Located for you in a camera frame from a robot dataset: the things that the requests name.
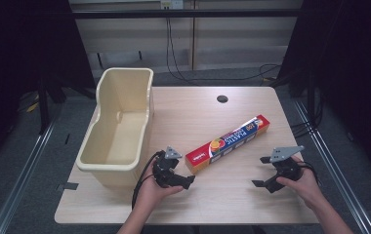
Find black horizontal frame bar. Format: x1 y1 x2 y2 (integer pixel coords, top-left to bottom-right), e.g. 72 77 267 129
71 8 303 20

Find black hanging wall cables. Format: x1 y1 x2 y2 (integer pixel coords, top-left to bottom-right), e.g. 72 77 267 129
165 17 283 83

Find red blue plastic wrap box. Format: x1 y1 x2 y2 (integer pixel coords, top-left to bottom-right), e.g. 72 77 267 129
185 113 271 175

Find black curtain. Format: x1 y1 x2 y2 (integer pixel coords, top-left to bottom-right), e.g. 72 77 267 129
276 0 371 184
0 0 96 175

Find black metal stand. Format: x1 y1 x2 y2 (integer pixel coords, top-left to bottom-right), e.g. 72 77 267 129
36 73 65 135

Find cream plastic bin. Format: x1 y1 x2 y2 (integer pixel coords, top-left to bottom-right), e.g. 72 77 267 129
75 66 155 188

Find black tape piece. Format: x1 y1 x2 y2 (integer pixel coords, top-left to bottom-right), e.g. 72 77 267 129
55 181 80 192

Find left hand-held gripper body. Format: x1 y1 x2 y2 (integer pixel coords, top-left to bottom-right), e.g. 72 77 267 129
152 145 184 189

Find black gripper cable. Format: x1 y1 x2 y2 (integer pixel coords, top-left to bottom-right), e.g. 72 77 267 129
131 150 166 210
298 161 320 187

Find black floor cables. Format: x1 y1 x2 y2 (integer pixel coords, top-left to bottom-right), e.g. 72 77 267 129
290 96 325 139

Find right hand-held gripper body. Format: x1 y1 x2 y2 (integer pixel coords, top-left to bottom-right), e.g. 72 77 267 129
269 145 306 183

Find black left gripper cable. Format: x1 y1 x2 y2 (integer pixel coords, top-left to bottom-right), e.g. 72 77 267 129
131 150 166 210

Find white wall power outlet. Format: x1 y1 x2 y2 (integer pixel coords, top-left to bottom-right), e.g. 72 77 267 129
160 0 185 11

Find person's left hand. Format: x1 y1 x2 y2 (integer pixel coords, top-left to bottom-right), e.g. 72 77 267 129
134 175 185 213

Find yellow floor cable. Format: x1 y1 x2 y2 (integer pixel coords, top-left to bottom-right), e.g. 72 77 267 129
25 93 41 114

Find metal floor rail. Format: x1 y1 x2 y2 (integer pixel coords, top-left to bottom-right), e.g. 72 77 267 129
292 97 371 234
0 113 62 234

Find person's right hand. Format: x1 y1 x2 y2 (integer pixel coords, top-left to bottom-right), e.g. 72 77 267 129
275 155 325 210

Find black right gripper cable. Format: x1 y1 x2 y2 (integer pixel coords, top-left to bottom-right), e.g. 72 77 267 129
298 161 320 187

